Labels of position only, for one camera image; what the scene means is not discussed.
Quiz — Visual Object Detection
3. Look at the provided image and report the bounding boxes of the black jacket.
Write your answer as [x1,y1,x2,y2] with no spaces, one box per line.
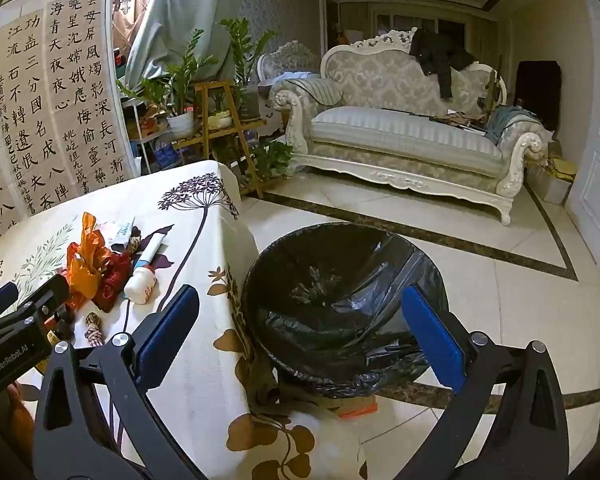
[409,29,481,100]

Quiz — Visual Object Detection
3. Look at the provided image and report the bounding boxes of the small white bottle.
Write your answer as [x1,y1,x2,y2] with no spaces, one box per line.
[124,266,157,305]

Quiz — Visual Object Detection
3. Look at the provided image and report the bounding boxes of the floral tablecloth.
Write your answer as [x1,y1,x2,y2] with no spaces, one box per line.
[0,160,368,480]

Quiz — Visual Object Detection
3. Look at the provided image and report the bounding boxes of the blue cloth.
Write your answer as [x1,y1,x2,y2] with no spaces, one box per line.
[485,105,538,141]

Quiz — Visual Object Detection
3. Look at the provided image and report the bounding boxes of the grey green curtain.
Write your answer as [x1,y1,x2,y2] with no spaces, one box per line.
[125,0,246,91]

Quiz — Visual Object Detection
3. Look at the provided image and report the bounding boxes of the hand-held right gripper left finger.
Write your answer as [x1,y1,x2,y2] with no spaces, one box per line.
[32,285,211,480]

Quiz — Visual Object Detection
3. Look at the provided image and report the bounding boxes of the orange plastic bag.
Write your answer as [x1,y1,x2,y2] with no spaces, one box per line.
[62,212,106,311]

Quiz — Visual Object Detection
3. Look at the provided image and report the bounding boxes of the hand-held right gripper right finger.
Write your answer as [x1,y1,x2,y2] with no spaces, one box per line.
[390,284,568,480]

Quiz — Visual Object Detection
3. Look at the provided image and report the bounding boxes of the white green tube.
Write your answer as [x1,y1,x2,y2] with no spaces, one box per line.
[105,217,137,248]

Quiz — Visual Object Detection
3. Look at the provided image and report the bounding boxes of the calligraphy wall hanging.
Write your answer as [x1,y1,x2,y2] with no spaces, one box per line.
[0,0,133,261]

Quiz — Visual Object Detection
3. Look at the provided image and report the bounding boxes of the white blue tube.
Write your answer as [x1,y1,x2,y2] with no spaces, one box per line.
[132,232,168,273]

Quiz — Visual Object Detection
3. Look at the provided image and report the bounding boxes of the black lined trash bin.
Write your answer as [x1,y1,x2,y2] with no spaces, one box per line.
[241,222,451,401]

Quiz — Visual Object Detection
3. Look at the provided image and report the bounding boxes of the striped cushion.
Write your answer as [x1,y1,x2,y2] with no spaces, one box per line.
[280,77,343,106]

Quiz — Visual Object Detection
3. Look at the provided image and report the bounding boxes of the brown paper clutter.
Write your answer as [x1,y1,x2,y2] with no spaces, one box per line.
[430,110,488,133]

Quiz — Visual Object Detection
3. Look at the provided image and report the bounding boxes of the cream carved armchair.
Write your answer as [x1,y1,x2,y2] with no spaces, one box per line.
[256,41,326,111]

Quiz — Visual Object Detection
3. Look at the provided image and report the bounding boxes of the green plant in white pot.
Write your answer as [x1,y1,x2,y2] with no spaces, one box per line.
[117,29,220,137]

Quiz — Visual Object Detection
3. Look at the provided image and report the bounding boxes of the long dark stick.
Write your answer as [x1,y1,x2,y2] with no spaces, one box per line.
[380,106,451,121]

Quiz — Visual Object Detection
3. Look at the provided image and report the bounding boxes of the white metal rack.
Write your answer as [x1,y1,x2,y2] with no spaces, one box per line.
[122,95,181,171]

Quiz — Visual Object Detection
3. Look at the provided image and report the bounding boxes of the small broad-leaf plant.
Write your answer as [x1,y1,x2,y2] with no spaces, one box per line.
[252,140,295,181]

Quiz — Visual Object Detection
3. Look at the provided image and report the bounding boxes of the cream carved sofa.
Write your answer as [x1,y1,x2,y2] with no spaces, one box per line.
[270,29,543,226]

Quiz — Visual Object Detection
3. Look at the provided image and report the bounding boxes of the grey storage box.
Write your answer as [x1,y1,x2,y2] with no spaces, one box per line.
[525,165,573,206]

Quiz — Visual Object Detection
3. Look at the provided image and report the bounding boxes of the brown patterned curtain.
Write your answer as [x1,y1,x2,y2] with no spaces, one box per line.
[112,0,153,61]

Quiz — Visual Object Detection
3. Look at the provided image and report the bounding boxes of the small braided rope knot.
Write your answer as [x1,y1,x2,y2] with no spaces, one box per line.
[84,312,105,347]

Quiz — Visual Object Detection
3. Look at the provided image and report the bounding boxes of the white door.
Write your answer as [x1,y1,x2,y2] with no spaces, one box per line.
[565,25,600,271]

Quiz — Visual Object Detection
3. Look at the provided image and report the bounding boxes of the red plastic bag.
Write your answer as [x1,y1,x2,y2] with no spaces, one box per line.
[91,252,133,311]

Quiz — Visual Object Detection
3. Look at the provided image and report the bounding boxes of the green plant in dark pot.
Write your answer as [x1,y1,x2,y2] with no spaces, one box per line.
[219,17,276,121]

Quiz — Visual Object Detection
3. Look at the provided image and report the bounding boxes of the glass balcony door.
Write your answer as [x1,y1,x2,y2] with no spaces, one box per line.
[370,7,496,51]

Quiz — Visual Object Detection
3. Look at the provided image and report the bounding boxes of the yellow papers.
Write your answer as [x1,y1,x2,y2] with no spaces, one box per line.
[547,156,578,181]

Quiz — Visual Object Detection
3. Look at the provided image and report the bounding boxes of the wooden plant stand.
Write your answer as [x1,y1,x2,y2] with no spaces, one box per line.
[172,80,268,198]

